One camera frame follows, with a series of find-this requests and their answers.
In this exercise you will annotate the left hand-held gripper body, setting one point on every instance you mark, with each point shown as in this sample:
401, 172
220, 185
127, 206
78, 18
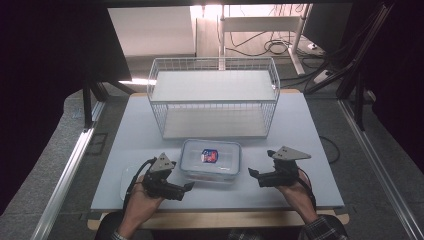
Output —
160, 181

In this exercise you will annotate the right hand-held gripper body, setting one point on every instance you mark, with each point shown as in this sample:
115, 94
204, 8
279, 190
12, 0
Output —
283, 173

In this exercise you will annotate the clear plastic container with label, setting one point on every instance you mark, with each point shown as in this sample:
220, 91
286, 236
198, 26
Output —
210, 160

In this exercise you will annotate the person's right hand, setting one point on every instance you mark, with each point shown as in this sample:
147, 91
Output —
300, 196

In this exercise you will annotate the person's left hand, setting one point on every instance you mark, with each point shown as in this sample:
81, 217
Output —
140, 206

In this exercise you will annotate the wooden table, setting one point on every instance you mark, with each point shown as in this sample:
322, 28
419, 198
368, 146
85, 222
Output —
216, 220

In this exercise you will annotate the pale blue table mat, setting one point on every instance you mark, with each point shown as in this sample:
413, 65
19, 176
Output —
133, 133

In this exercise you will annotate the person's dark trouser leg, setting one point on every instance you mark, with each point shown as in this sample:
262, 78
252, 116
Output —
106, 226

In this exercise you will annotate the white power strip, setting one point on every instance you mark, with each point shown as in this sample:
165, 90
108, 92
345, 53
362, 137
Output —
322, 76

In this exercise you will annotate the black metal stand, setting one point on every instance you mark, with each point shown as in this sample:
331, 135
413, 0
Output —
358, 100
88, 103

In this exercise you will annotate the small white adapter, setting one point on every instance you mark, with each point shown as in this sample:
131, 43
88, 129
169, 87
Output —
312, 46

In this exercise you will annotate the white desk with metal legs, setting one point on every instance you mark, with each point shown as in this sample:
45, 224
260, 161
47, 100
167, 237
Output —
260, 24

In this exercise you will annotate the white panel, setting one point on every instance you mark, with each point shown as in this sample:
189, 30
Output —
150, 30

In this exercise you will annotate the dark monitor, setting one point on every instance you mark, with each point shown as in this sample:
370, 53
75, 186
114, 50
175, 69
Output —
328, 26

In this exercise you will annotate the aluminium floor rail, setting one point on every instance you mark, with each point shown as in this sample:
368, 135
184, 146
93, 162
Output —
376, 166
63, 180

